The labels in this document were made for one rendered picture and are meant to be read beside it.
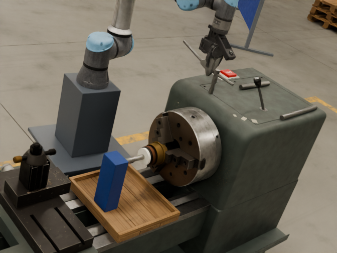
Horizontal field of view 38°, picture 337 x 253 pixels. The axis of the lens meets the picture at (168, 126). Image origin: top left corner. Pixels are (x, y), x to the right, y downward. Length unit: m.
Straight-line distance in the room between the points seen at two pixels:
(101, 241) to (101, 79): 0.79
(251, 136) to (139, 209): 0.53
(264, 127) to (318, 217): 2.05
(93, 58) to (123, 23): 0.22
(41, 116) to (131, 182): 2.16
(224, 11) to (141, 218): 0.88
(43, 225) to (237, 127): 0.83
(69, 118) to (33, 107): 1.92
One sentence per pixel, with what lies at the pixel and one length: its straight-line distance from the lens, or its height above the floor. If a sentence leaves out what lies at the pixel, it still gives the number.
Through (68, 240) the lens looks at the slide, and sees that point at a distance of 1.65.
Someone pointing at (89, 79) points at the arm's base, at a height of 1.14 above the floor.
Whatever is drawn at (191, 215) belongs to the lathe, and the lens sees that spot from 2.08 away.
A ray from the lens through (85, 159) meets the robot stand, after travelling 2.40.
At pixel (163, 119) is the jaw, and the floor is 1.19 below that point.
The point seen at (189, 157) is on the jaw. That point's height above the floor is 1.12.
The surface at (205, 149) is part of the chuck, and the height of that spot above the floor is 1.16.
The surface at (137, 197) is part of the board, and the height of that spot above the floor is 0.89.
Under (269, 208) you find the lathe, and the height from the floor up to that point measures 0.74.
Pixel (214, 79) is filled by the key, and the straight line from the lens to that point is 2.09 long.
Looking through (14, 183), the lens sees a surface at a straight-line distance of 1.76.
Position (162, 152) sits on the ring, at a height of 1.11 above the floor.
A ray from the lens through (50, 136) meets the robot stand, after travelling 2.52.
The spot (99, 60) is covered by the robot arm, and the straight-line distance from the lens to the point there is 2.23.
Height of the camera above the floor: 2.12
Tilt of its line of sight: 29 degrees down
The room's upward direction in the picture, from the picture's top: 16 degrees clockwise
